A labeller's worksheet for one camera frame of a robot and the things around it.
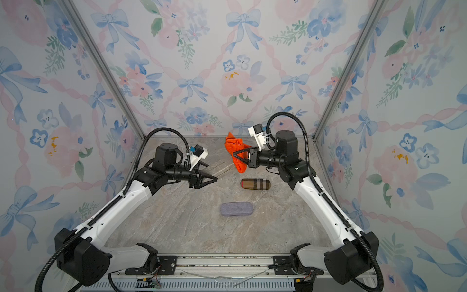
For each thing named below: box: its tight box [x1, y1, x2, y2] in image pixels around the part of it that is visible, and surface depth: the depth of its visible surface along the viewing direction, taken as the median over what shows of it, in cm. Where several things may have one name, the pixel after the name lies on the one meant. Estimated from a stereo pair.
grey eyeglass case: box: [212, 163, 235, 178], surface depth 69 cm
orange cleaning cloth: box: [224, 132, 252, 174], surface depth 66 cm
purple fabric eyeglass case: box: [220, 201, 254, 216], surface depth 88 cm
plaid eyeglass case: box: [240, 178, 272, 191], surface depth 97 cm
